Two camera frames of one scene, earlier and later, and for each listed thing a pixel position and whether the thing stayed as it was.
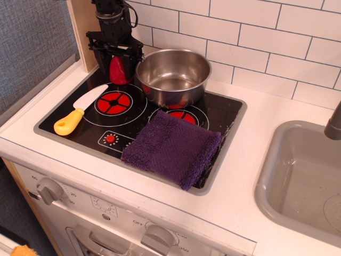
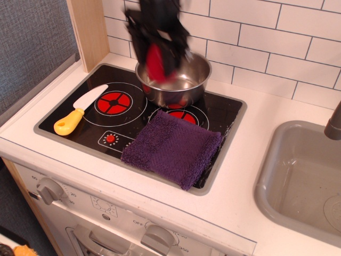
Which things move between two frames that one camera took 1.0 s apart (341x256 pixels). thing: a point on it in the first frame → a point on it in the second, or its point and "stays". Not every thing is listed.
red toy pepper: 117,72 → 155,68
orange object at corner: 23,250 stays
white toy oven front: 84,222 stays
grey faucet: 332,129 stays
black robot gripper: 115,35 → 163,16
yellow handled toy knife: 67,126 stays
